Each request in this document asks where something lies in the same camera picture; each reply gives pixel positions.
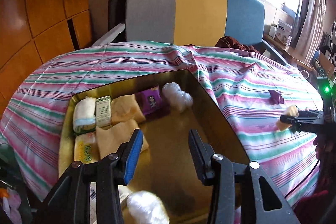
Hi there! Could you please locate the small purple wrapper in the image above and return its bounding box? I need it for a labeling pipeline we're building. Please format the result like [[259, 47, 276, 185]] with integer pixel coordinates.
[[268, 89, 284, 105]]

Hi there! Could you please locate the wooden wardrobe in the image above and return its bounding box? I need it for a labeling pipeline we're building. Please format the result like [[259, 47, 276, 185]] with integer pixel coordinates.
[[1, 0, 93, 110]]

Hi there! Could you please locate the white diaper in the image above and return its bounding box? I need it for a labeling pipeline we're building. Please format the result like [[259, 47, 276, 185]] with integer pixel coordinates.
[[72, 97, 96, 135]]

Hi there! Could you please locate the tan sponge block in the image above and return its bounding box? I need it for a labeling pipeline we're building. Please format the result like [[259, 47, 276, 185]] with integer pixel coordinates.
[[96, 119, 139, 159], [111, 94, 146, 124], [276, 105, 299, 131]]

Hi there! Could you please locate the purple sachet packet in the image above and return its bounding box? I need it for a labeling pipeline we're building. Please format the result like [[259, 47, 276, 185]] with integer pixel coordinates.
[[135, 86, 167, 116]]

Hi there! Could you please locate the white product box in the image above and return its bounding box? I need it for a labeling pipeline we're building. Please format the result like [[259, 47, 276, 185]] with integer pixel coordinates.
[[274, 19, 291, 44]]

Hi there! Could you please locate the striped bed quilt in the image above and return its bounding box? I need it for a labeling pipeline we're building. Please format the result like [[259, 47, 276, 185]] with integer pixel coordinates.
[[1, 42, 322, 205]]

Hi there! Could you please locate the white plastic ball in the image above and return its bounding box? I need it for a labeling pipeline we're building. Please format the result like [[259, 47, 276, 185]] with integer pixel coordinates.
[[162, 82, 193, 113], [126, 190, 170, 224]]

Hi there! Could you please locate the gold tin box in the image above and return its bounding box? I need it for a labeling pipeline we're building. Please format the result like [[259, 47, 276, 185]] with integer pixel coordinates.
[[58, 70, 249, 223]]

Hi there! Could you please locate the green white small box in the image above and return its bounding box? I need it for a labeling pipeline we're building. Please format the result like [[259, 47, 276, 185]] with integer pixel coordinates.
[[96, 96, 111, 127]]

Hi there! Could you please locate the black rolled mat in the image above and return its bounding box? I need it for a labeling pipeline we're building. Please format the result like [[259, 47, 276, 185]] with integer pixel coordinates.
[[108, 0, 131, 36]]

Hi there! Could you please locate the wooden side table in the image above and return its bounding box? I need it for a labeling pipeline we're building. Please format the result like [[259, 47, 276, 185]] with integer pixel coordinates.
[[263, 34, 314, 72]]

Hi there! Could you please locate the dark red cloth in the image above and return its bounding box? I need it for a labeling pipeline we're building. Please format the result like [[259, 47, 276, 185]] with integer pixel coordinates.
[[215, 36, 260, 53]]

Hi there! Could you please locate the grey yellow blue chair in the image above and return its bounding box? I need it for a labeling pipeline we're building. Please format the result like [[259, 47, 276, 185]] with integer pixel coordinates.
[[125, 0, 288, 66]]

